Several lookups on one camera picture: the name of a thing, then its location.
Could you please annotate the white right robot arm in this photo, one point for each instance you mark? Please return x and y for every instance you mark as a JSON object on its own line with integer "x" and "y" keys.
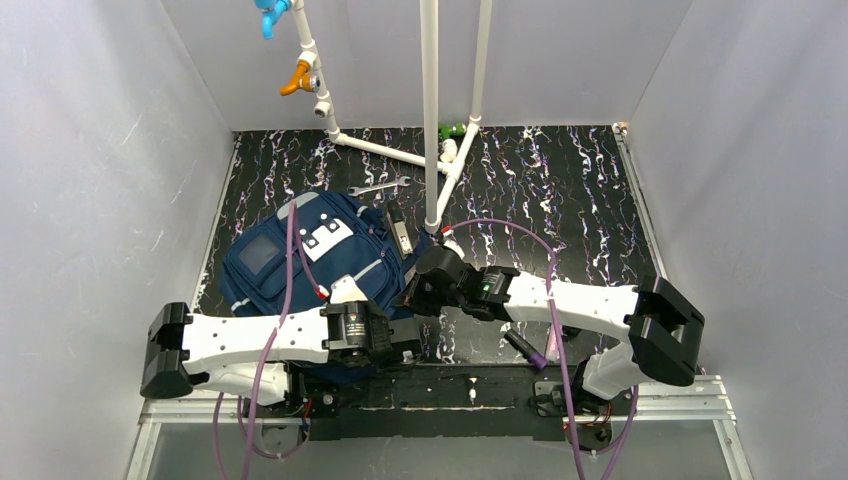
{"x": 657, "y": 328}

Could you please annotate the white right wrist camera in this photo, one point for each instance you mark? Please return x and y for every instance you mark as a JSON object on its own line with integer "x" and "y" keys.
{"x": 448, "y": 240}

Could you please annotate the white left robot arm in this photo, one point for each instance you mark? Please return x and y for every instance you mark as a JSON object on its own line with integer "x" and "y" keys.
{"x": 246, "y": 356}

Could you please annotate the navy blue student backpack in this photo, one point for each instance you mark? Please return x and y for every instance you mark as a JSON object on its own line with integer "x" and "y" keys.
{"x": 335, "y": 236}

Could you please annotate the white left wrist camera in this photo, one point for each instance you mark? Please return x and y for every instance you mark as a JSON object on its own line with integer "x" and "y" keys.
{"x": 341, "y": 291}

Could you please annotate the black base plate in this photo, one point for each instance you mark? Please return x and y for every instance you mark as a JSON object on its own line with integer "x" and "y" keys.
{"x": 428, "y": 401}

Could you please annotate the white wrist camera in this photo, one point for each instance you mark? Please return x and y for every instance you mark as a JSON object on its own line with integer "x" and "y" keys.
{"x": 341, "y": 291}
{"x": 448, "y": 240}

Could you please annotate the green tap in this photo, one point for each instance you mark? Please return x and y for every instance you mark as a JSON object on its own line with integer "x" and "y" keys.
{"x": 450, "y": 131}

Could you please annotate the purple marker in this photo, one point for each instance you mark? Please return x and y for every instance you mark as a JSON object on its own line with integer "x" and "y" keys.
{"x": 527, "y": 350}

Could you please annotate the pink highlighter pen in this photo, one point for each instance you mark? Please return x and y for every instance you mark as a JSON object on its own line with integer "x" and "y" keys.
{"x": 556, "y": 336}

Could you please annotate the silver wrench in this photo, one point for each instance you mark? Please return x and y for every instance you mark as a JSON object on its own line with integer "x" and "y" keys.
{"x": 402, "y": 181}

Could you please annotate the orange tap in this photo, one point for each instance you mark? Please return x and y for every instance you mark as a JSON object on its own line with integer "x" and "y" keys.
{"x": 302, "y": 80}

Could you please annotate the aluminium frame rail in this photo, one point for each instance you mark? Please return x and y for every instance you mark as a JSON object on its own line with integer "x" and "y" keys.
{"x": 605, "y": 432}

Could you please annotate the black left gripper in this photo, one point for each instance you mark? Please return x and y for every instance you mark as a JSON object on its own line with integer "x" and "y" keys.
{"x": 404, "y": 334}

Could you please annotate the white PVC pipe frame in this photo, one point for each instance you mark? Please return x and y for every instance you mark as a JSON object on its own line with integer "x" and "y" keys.
{"x": 441, "y": 177}

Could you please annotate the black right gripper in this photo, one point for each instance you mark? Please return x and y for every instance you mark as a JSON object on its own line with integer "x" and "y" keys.
{"x": 424, "y": 291}

